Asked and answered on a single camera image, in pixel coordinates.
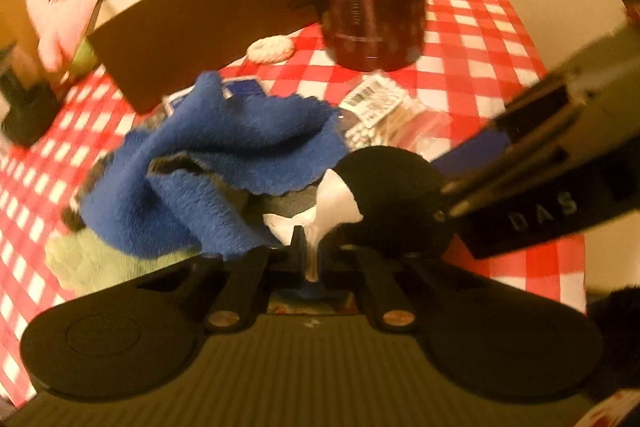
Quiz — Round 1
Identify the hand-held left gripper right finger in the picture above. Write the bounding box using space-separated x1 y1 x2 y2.
317 244 481 333

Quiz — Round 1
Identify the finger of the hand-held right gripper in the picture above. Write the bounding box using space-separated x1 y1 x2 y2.
446 161 577 220
439 141 572 198

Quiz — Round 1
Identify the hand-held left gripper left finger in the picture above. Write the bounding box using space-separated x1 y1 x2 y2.
132 226 306 333

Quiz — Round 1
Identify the black and white plush toy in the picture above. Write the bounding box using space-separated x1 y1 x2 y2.
262 146 453 283

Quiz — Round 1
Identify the blue fleece cloth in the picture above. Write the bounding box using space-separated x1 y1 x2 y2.
80 72 351 260

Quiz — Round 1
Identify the green fleece cloth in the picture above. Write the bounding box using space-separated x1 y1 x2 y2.
46 227 201 295

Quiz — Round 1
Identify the dark brown box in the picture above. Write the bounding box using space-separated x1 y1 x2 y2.
86 0 331 115

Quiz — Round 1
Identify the red white checkered tablecloth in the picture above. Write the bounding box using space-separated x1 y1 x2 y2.
0 0 588 408

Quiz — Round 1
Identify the pack of cotton swabs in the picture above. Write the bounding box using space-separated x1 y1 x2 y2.
340 74 451 158

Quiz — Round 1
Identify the dark cloth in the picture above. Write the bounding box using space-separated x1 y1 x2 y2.
587 287 640 408

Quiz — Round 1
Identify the pink plush toy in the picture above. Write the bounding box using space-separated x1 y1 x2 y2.
25 0 103 78

